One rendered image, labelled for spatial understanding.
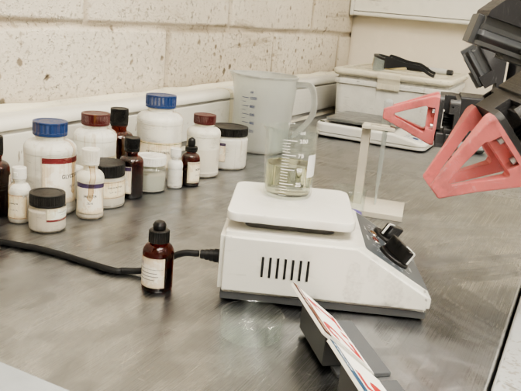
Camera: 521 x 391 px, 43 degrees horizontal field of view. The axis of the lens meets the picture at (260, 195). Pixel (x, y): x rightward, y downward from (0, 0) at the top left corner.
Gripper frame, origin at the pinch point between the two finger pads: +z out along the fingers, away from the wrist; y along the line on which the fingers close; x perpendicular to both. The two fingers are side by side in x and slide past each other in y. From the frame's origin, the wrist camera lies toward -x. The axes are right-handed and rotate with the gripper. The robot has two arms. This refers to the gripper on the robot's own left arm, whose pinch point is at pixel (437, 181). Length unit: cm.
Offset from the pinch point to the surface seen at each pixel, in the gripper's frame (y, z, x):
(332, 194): -9.2, 9.5, -2.0
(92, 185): -18.1, 33.8, -17.2
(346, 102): -116, 5, 6
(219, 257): 0.8, 20.3, -5.4
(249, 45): -94, 15, -20
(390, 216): -31.1, 7.2, 10.9
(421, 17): -143, -26, 2
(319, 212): -2.2, 10.6, -3.0
